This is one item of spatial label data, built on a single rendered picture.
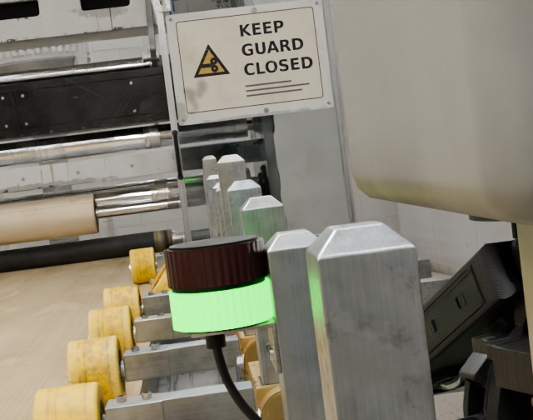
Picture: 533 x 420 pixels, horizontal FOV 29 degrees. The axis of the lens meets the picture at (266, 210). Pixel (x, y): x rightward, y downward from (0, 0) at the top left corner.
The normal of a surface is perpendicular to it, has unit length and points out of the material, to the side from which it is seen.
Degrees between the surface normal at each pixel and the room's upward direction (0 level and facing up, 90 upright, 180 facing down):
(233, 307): 90
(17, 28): 90
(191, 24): 90
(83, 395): 28
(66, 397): 33
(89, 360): 58
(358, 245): 45
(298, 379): 90
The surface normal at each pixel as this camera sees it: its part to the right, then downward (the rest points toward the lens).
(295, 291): 0.07, 0.04
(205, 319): -0.27, 0.08
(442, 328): -0.91, 0.09
